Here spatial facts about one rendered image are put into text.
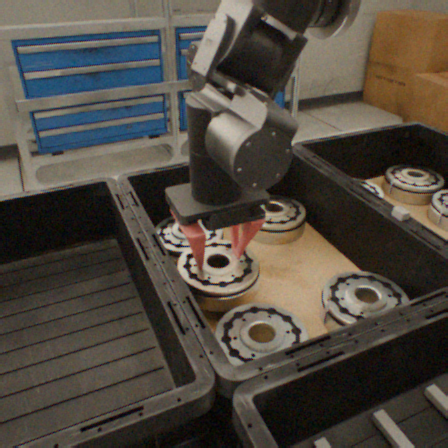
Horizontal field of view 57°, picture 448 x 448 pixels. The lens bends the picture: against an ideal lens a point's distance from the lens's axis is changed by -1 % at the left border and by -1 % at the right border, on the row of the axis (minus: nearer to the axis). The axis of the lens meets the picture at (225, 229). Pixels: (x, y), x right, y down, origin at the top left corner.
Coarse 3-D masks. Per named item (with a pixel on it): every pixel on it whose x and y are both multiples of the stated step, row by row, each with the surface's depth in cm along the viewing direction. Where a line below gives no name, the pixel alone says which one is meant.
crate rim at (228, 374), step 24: (168, 168) 64; (312, 168) 65; (360, 192) 57; (144, 216) 52; (384, 216) 52; (432, 240) 48; (168, 264) 44; (192, 312) 38; (384, 312) 38; (408, 312) 38; (336, 336) 36; (216, 360) 34; (264, 360) 34; (288, 360) 34; (216, 384) 34; (240, 384) 32
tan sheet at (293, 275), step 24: (312, 240) 65; (264, 264) 60; (288, 264) 60; (312, 264) 60; (336, 264) 60; (264, 288) 56; (288, 288) 56; (312, 288) 56; (216, 312) 52; (312, 312) 52; (312, 336) 49
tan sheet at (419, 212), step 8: (376, 184) 81; (384, 192) 78; (392, 200) 76; (408, 208) 73; (416, 208) 73; (424, 208) 73; (416, 216) 71; (424, 216) 71; (424, 224) 69; (432, 224) 69; (440, 232) 67
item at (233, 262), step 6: (210, 252) 53; (216, 252) 53; (222, 252) 53; (228, 252) 53; (210, 258) 53; (228, 258) 53; (234, 258) 52; (204, 264) 51; (228, 264) 51; (234, 264) 51; (204, 270) 50; (210, 270) 50; (216, 270) 50; (222, 270) 50; (228, 270) 50; (234, 270) 51; (216, 276) 50; (222, 276) 50
